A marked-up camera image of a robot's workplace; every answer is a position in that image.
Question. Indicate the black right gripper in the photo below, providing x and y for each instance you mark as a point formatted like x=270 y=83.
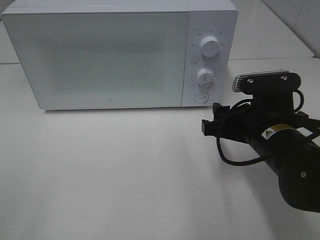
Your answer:
x=265 y=122

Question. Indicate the white timer knob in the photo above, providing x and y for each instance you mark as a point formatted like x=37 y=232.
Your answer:
x=204 y=76

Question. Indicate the white microwave door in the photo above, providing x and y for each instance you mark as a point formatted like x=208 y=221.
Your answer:
x=102 y=60

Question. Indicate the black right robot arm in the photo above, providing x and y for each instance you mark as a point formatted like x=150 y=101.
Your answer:
x=297 y=169

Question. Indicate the upper white power knob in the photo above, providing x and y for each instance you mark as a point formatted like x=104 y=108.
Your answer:
x=210 y=46

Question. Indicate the white microwave oven body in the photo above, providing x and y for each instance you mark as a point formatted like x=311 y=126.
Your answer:
x=205 y=17

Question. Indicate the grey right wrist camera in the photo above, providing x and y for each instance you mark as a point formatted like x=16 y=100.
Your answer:
x=266 y=83

